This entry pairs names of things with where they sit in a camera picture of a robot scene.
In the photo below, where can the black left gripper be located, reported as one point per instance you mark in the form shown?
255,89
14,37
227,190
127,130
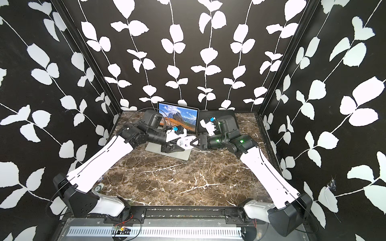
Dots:
169,148

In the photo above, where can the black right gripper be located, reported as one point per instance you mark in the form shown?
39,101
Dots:
203,139

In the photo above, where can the white wireless mouse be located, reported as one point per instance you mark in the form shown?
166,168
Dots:
185,142

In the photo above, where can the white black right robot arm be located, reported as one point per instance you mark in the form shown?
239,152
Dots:
289,208

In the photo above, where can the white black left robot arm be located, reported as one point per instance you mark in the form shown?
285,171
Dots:
75,188

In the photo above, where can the silver open laptop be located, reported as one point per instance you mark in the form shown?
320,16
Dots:
176,115

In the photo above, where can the black flat electronics box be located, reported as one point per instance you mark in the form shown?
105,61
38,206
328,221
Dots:
213,113

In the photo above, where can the green round table marker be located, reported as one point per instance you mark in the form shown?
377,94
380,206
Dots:
98,187

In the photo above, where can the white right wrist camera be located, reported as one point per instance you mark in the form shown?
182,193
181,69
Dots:
209,124

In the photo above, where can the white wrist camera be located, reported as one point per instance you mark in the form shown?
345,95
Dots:
175,133
209,124

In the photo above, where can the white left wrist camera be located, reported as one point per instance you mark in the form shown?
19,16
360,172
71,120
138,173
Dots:
175,133

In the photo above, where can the black front mounting rail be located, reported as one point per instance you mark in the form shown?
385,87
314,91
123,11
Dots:
232,215

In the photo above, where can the white slotted cable duct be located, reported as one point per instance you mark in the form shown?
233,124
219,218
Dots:
158,232

